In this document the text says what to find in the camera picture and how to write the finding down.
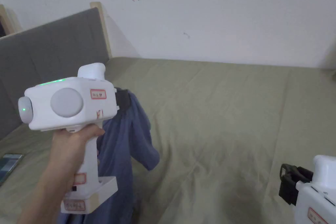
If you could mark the bed with pale green sheet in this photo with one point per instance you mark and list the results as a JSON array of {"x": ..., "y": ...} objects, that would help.
[{"x": 210, "y": 119}]

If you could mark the person's left forearm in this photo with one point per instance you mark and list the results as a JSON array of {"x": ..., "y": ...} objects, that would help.
[{"x": 44, "y": 197}]

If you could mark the dark blue shirt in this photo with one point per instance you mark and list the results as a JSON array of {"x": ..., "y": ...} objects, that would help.
[{"x": 123, "y": 155}]

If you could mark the grey padded headboard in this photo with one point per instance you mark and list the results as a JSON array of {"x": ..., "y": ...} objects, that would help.
[{"x": 52, "y": 45}]

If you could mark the person's left hand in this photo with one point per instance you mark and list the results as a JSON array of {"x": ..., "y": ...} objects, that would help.
[{"x": 68, "y": 148}]

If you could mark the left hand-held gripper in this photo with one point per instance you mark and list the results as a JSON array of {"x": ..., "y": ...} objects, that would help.
[{"x": 68, "y": 103}]

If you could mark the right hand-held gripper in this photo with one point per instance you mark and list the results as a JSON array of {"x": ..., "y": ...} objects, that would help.
[{"x": 319, "y": 197}]

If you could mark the phone with checked screen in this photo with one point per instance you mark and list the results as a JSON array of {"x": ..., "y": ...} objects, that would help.
[{"x": 8, "y": 165}]

